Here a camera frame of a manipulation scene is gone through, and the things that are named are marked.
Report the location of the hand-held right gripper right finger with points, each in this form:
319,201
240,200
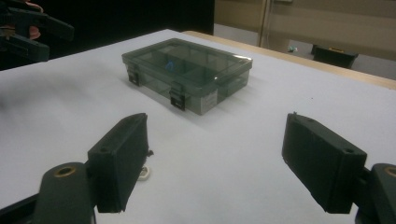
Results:
323,161

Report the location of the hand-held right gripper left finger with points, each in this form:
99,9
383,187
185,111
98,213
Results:
118,161

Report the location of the white nail clipper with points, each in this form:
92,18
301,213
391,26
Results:
144,173

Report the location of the grey transparent organizer box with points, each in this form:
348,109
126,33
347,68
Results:
186,77

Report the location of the black curtain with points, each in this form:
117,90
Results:
124,18

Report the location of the black case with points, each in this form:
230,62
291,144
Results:
334,56

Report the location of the small teal item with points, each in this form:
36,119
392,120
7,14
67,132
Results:
292,48

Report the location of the beige wooden desk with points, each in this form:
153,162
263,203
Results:
311,18

